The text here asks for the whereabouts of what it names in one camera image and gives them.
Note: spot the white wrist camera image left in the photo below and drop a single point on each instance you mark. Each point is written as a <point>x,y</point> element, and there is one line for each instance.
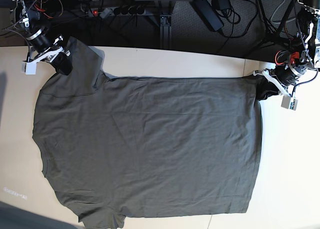
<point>29,68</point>

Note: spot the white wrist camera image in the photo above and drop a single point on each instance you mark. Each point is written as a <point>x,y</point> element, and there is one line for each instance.
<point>29,68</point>
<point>289,103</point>

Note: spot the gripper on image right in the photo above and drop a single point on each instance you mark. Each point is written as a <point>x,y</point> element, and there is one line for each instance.
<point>274,82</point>

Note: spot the dark grey T-shirt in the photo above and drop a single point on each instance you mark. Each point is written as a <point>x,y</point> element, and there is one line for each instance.
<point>147,147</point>

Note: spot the aluminium frame post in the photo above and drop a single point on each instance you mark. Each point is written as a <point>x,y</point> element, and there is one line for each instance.
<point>165,32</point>

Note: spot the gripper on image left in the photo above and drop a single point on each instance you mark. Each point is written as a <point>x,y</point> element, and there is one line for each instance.
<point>52,50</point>

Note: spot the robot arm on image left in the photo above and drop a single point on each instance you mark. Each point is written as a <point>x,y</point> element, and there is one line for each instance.
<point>31,21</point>

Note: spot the black power adapter brick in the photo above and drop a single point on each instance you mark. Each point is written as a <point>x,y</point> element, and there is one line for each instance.
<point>207,14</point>

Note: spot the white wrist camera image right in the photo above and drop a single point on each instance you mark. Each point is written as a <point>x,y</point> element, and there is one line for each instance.
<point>289,103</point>

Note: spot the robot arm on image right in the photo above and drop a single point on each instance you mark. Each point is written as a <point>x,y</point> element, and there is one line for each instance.
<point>283,57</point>

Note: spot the black power strip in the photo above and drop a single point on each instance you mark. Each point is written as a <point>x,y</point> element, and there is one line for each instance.
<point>117,11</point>

